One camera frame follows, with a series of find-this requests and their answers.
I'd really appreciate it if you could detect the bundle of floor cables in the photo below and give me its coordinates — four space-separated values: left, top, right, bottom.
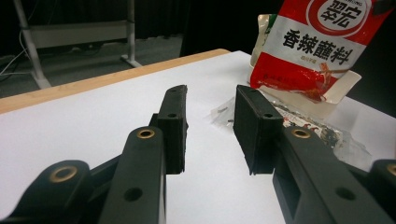
0 29 35 83

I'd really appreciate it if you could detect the beige green sauce packet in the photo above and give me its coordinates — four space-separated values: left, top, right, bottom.
249 13 278 68

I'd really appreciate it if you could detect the white metal stand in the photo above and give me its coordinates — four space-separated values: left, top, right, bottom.
12 0 144 90

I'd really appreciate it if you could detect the clear seaweed snack packet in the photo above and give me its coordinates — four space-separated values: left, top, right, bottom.
209 96 374 172

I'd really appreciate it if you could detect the red sauce packet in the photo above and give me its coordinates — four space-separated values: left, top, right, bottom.
248 0 395 103

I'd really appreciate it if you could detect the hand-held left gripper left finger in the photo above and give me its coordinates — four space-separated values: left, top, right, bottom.
98 84 190 224

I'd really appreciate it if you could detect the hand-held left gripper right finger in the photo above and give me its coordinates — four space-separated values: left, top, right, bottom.
233 84 395 224

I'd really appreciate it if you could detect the white paper sheet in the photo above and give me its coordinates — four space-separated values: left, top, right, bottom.
0 49 396 224

